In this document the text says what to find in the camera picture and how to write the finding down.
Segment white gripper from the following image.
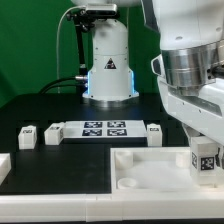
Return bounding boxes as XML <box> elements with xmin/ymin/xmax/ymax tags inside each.
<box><xmin>157</xmin><ymin>77</ymin><xmax>224</xmax><ymax>170</ymax></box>

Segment white square tabletop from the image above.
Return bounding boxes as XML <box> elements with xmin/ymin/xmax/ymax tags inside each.
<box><xmin>110</xmin><ymin>147</ymin><xmax>224</xmax><ymax>193</ymax></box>

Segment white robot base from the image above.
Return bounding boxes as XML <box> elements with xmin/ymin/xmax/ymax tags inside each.
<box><xmin>82</xmin><ymin>19</ymin><xmax>139</xmax><ymax>108</ymax></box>

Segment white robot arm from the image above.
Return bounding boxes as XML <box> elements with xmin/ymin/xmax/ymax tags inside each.
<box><xmin>141</xmin><ymin>0</ymin><xmax>224</xmax><ymax>169</ymax></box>

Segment white obstacle fence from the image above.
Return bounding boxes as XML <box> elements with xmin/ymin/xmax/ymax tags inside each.
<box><xmin>0</xmin><ymin>149</ymin><xmax>224</xmax><ymax>224</ymax></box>

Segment white fiducial marker plate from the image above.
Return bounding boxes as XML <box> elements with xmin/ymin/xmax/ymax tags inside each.
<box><xmin>64</xmin><ymin>120</ymin><xmax>146</xmax><ymax>139</ymax></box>

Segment black cables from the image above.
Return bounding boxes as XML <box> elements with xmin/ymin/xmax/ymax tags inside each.
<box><xmin>38</xmin><ymin>75</ymin><xmax>88</xmax><ymax>95</ymax></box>

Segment black camera on stand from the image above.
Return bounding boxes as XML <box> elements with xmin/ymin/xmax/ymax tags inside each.
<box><xmin>66</xmin><ymin>3</ymin><xmax>119</xmax><ymax>75</ymax></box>

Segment white cable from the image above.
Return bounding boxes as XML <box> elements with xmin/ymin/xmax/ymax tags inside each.
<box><xmin>55</xmin><ymin>4</ymin><xmax>87</xmax><ymax>94</ymax></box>

